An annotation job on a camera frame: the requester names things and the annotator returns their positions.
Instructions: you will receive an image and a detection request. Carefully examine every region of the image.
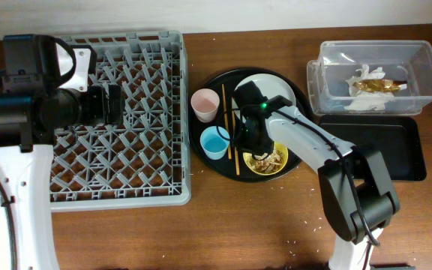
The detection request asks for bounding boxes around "left wooden chopstick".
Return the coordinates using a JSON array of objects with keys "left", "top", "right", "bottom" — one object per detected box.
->
[{"left": 221, "top": 84, "right": 233, "bottom": 160}]

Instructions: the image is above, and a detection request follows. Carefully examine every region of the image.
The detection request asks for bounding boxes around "crumpled white tissue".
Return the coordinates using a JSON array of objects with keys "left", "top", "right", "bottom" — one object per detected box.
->
[{"left": 344, "top": 64, "right": 400, "bottom": 111}]

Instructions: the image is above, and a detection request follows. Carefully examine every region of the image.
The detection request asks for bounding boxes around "yellow bowl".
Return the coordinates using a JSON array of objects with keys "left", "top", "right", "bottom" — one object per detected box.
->
[{"left": 242, "top": 141, "right": 290, "bottom": 177}]

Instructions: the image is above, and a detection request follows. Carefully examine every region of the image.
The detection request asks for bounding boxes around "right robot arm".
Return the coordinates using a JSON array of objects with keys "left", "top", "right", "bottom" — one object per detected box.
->
[{"left": 237, "top": 95, "right": 401, "bottom": 269}]

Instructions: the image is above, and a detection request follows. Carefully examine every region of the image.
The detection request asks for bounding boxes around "clear plastic bin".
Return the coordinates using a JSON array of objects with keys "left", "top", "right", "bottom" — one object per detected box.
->
[{"left": 307, "top": 40, "right": 432, "bottom": 116}]

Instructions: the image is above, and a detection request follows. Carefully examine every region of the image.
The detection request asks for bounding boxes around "right wooden chopstick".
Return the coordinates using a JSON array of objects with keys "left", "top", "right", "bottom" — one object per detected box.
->
[{"left": 231, "top": 98, "right": 240, "bottom": 176}]

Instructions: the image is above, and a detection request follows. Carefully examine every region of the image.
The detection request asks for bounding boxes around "pink plastic cup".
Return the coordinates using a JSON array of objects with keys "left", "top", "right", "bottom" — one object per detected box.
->
[{"left": 190, "top": 88, "right": 220, "bottom": 123}]

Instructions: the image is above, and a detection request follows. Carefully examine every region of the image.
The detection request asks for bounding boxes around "peanut shells and rice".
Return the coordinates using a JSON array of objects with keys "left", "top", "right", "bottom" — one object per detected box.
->
[{"left": 246, "top": 148, "right": 286, "bottom": 174}]

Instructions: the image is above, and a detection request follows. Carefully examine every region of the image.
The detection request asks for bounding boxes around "grey dishwasher rack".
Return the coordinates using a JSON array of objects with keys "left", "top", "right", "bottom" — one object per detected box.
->
[{"left": 49, "top": 31, "right": 191, "bottom": 212}]

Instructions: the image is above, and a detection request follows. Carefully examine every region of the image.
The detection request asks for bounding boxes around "grey round plate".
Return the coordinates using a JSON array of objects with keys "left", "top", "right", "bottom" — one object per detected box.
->
[{"left": 232, "top": 73, "right": 297, "bottom": 109}]

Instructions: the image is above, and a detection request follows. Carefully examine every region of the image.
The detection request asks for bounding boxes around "round black tray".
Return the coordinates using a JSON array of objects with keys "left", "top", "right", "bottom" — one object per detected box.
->
[{"left": 188, "top": 67, "right": 314, "bottom": 183}]

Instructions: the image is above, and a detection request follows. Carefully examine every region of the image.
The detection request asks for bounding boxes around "blue plastic cup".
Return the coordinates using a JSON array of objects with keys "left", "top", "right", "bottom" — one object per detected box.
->
[{"left": 200, "top": 126, "right": 230, "bottom": 160}]

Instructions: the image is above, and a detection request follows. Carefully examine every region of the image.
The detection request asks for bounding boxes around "wooden chopstick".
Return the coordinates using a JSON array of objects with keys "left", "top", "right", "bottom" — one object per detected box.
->
[
  {"left": 221, "top": 84, "right": 233, "bottom": 160},
  {"left": 231, "top": 98, "right": 240, "bottom": 176}
]

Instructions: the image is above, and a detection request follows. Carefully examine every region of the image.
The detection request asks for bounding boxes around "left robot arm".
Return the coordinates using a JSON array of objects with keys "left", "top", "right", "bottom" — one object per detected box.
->
[{"left": 0, "top": 34, "right": 124, "bottom": 269}]

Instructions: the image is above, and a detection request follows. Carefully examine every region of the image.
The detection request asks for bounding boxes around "rectangular black tray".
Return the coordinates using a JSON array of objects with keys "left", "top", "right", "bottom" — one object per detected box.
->
[{"left": 319, "top": 115, "right": 427, "bottom": 182}]

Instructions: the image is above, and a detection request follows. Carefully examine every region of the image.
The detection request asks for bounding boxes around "gold foil wrapper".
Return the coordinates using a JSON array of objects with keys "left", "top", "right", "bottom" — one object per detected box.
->
[{"left": 352, "top": 79, "right": 407, "bottom": 93}]

